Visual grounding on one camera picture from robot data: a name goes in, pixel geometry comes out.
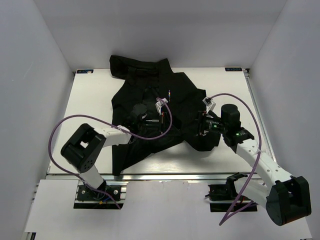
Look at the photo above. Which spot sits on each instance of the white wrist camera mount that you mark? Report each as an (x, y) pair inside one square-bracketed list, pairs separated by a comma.
[(160, 102), (209, 103)]

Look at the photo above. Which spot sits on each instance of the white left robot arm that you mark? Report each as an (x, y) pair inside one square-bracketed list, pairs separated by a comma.
[(129, 132)]

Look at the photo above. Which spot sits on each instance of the blue right corner label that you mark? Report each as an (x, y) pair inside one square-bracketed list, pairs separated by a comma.
[(233, 69)]

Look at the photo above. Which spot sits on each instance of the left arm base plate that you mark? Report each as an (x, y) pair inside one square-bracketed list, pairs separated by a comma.
[(87, 199)]

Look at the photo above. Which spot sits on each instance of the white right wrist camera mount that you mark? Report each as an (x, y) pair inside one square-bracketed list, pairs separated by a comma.
[(209, 103)]

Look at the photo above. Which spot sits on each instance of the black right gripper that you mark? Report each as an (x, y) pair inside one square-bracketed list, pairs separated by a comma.
[(202, 118)]

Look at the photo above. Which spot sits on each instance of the blue left corner label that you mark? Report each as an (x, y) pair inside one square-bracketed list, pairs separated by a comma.
[(84, 71)]

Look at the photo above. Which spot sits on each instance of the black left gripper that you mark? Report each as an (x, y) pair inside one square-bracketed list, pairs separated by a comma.
[(162, 122)]

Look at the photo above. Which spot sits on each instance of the black zip jacket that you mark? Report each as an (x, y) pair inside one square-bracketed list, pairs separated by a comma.
[(144, 82)]

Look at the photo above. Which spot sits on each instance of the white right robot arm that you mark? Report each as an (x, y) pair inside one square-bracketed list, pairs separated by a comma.
[(285, 197)]

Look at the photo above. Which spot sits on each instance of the blue corner label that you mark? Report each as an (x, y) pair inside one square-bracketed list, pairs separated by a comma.
[(84, 71), (233, 69)]

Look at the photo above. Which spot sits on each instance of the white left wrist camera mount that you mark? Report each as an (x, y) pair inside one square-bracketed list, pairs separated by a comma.
[(160, 102)]

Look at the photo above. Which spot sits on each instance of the aluminium front table rail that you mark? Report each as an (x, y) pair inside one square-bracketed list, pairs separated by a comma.
[(205, 177)]

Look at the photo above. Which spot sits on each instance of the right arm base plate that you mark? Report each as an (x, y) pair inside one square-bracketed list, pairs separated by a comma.
[(221, 196)]

